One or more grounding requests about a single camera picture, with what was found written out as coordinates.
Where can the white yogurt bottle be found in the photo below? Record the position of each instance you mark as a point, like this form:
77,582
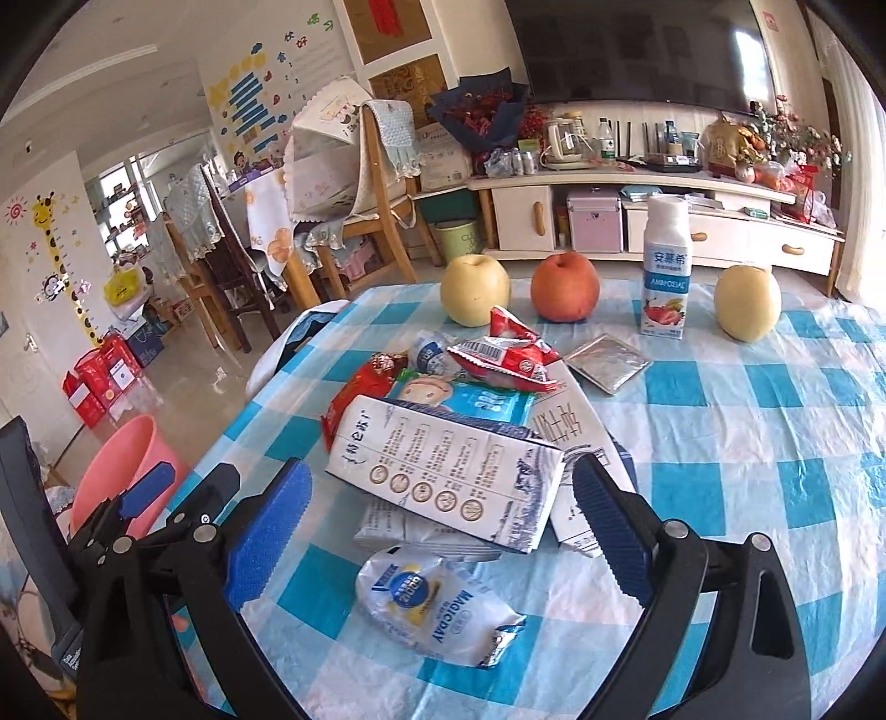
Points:
664,270

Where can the white tv cabinet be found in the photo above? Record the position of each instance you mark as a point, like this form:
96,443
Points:
526,214

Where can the red apple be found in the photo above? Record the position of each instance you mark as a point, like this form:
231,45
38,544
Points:
565,287

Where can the white cardboard box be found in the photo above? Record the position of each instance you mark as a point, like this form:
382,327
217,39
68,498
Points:
443,159

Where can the red white plastic bag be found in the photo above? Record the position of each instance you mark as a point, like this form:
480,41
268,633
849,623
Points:
806,190

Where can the green label plastic bottle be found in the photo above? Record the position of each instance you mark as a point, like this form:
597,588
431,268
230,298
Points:
606,145

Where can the yellow pear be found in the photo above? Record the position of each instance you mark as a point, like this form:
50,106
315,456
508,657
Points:
747,304
475,291

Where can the floral patterned cloth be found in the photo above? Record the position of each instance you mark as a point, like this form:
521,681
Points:
24,623

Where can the giraffe wall sticker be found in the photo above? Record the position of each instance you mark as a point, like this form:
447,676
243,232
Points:
48,221

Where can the white blue Magiday packet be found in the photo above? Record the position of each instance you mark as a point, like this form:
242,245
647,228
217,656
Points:
429,602

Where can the pink plastic bucket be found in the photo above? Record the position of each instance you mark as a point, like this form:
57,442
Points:
118,457

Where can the golden ornament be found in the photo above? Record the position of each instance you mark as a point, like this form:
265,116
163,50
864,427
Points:
727,149

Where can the silver foil tray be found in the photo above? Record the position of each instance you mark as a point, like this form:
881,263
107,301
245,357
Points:
608,363

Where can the blue cartoon face packet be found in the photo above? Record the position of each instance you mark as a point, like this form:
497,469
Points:
477,401

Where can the black television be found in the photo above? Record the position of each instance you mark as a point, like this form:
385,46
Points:
637,48

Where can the red packet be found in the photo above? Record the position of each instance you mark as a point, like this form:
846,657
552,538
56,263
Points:
360,384

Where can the white electric kettle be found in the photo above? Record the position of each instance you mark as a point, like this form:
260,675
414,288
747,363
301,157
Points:
564,142

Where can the green waste bin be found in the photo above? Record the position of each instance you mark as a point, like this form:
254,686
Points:
457,242

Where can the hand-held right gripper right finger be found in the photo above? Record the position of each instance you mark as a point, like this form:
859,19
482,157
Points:
612,533

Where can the blue yellow wall sticker chart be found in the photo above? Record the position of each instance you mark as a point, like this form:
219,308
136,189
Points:
249,97

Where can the white blue yogurt pouch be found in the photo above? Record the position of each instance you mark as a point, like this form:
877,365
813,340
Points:
429,349

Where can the red snack wrapper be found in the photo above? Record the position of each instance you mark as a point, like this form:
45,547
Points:
505,356

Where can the dark wooden dining chair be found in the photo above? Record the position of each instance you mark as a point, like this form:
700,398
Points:
232,270

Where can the blue checkered tablecloth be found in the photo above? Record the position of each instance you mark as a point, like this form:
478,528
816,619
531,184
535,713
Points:
727,450

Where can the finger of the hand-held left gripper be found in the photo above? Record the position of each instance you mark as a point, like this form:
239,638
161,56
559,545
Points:
211,495
149,488

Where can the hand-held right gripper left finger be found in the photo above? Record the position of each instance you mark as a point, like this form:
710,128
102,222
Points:
270,533

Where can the white blue jacket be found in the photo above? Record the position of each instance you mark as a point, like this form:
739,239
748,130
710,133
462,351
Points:
297,346

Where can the blue white milk carton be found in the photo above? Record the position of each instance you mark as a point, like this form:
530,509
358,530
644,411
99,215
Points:
443,464

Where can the yellow plastic bag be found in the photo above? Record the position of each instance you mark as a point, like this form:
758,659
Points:
124,287

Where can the pink storage case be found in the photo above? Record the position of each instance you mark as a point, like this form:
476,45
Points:
594,221

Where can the wooden chair with cloth cover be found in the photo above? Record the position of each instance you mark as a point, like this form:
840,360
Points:
332,159

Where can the red flower bouquet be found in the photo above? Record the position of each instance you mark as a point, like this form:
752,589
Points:
477,114

